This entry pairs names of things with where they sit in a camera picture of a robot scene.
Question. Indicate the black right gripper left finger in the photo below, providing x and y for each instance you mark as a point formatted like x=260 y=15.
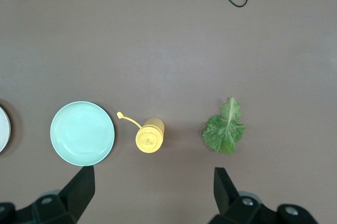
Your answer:
x=79 y=189

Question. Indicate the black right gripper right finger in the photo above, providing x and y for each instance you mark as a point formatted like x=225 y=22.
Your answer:
x=226 y=195

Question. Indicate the green lettuce leaf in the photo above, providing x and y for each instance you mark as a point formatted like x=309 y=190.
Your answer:
x=223 y=134

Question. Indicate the yellow squeeze bottle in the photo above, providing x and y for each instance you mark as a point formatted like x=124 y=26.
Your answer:
x=149 y=140

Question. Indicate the mint green plate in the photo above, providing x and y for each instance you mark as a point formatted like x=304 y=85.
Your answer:
x=82 y=133

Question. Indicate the beige plate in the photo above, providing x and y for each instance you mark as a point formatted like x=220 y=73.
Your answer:
x=3 y=129

